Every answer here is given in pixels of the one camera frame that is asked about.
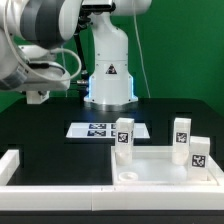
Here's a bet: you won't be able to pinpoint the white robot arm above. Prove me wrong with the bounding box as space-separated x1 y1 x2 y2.
0 0 152 110

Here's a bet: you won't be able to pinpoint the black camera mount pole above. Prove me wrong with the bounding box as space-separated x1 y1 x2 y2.
74 16 90 80

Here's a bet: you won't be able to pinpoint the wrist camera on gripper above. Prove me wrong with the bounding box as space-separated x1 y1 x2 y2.
18 45 56 61

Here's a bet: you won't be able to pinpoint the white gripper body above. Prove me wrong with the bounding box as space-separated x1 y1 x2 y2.
0 62 70 91

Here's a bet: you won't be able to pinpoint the white cable right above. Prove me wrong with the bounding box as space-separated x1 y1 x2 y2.
2 0 83 83

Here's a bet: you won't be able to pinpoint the white U-shaped fence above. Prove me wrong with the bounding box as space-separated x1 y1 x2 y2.
0 150 224 211

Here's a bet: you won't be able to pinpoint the white tag base sheet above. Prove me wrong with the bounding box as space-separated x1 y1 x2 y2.
66 122 150 139

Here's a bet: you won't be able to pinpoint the black cables on table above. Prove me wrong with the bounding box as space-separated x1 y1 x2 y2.
68 79 90 98

